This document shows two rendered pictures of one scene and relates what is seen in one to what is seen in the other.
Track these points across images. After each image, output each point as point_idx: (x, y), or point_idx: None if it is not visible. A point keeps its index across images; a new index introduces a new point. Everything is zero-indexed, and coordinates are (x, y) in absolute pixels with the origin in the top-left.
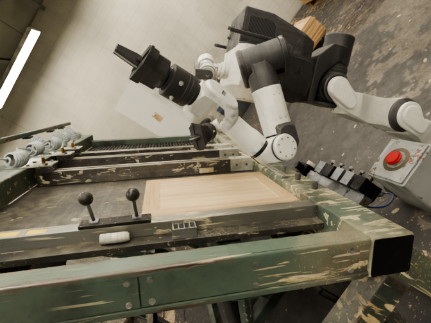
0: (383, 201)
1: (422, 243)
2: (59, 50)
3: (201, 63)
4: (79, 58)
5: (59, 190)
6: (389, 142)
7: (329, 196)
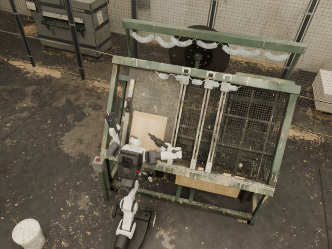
0: (162, 216)
1: (141, 203)
2: None
3: (133, 139)
4: None
5: (174, 86)
6: (101, 163)
7: None
